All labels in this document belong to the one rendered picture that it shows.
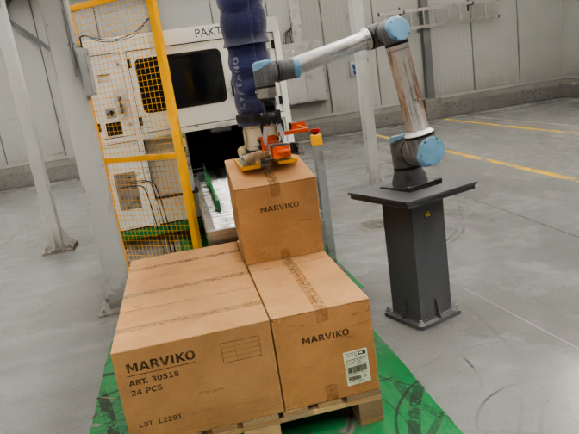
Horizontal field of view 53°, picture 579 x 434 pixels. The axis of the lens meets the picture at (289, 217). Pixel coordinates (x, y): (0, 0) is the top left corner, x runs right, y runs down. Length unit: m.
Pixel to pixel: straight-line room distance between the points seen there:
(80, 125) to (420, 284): 2.37
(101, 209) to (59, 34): 1.14
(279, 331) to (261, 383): 0.22
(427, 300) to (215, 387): 1.42
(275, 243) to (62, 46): 1.98
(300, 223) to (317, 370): 0.81
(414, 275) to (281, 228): 0.80
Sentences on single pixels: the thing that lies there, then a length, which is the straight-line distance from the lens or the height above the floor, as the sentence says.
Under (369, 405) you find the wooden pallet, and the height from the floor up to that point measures 0.09.
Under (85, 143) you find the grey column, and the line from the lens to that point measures 4.07.
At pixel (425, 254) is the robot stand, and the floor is 0.40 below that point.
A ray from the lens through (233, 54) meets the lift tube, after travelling 3.00.
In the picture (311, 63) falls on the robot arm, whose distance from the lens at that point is 2.87.
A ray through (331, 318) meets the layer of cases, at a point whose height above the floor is 0.50.
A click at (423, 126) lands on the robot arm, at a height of 1.09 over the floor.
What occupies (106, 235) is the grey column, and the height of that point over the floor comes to 0.54.
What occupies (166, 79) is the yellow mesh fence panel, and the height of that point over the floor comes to 1.50.
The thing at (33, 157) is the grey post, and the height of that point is 0.98.
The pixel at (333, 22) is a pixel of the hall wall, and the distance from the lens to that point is 12.65.
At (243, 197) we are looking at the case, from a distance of 2.77.
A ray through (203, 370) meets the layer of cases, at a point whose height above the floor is 0.40.
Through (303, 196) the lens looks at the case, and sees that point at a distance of 2.82.
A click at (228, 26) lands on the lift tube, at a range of 2.98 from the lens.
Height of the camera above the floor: 1.44
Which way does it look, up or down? 14 degrees down
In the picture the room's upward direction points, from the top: 8 degrees counter-clockwise
